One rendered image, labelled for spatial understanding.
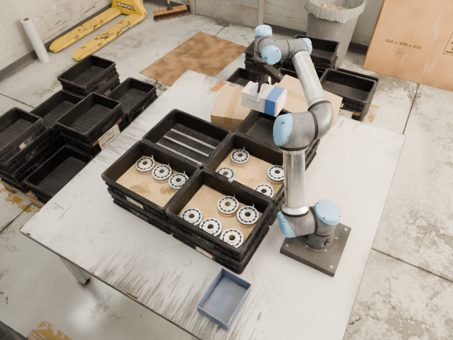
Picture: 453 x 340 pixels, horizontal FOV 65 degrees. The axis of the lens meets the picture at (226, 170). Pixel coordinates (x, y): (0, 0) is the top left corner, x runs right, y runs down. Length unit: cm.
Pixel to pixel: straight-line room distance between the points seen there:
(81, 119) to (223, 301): 184
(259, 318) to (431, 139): 251
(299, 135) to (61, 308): 189
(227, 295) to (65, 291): 132
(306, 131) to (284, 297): 73
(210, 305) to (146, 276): 33
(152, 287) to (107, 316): 82
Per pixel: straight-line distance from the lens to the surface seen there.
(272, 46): 158
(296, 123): 135
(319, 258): 171
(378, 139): 235
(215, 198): 174
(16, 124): 310
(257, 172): 184
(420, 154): 344
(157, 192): 180
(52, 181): 286
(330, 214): 156
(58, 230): 200
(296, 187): 145
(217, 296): 164
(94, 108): 297
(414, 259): 276
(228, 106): 218
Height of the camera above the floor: 223
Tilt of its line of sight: 49 degrees down
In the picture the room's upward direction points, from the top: 2 degrees counter-clockwise
